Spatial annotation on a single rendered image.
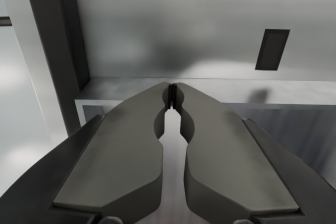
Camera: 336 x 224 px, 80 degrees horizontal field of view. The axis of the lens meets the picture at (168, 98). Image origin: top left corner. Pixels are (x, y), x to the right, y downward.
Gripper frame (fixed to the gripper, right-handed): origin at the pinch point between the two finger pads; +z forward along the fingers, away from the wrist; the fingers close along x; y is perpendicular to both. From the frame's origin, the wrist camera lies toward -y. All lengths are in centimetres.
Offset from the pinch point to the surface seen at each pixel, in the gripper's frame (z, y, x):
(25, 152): 91, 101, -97
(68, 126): 1.5, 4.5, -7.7
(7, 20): 82, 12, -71
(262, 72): 3.5, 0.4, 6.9
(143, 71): 3.5, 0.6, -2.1
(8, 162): 91, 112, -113
